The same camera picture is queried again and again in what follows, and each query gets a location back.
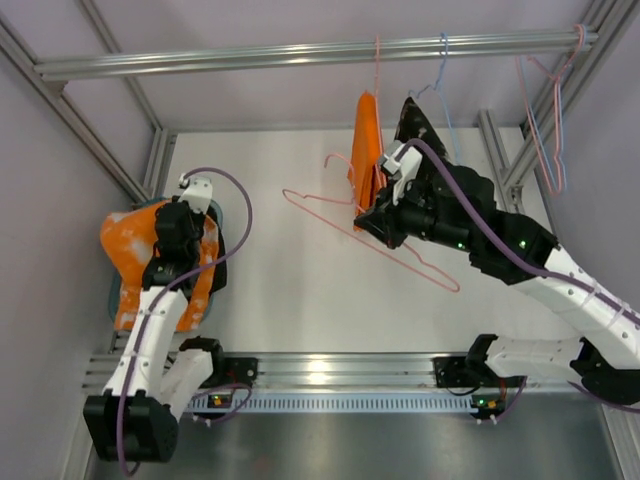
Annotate orange white tie-dye trousers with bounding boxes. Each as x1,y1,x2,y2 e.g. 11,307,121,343
99,198,221,332

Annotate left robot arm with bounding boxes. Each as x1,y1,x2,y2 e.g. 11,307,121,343
83,195,227,473

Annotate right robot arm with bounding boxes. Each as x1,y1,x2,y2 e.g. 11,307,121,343
354,159,639,412

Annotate plain orange trousers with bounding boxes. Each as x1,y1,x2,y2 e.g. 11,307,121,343
348,91,385,216

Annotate black patterned trousers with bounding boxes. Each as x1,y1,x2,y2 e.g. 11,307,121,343
394,97,450,163

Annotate pink hanger at right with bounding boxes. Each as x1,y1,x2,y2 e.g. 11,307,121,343
526,24,587,193

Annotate teal plastic basket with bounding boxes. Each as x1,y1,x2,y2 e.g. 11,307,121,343
107,197,224,326

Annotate black garment in basket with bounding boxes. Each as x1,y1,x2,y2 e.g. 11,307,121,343
204,204,234,296

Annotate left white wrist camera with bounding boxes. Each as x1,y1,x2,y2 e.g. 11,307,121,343
178,173,213,214

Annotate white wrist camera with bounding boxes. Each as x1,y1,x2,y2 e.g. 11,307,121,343
178,173,213,214
378,140,422,206

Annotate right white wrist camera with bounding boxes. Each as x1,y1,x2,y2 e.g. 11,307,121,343
378,140,422,206

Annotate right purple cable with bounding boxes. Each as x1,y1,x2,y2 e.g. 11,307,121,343
394,138,640,326

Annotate left aluminium frame post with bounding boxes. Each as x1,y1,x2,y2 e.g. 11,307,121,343
1,1,170,202

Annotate aluminium frame post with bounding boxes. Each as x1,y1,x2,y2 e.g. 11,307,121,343
1,1,170,202
499,0,639,195

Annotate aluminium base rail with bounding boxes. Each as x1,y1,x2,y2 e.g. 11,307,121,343
82,349,576,401

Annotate blue wire hanger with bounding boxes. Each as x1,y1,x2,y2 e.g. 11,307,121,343
407,32,464,166

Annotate white slotted cable duct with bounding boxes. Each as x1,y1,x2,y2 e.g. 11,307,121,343
186,392,503,415

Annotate aluminium hanging rail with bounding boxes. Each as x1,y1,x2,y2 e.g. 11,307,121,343
34,25,598,82

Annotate right aluminium frame post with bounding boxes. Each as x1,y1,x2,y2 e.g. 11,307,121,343
499,0,639,195

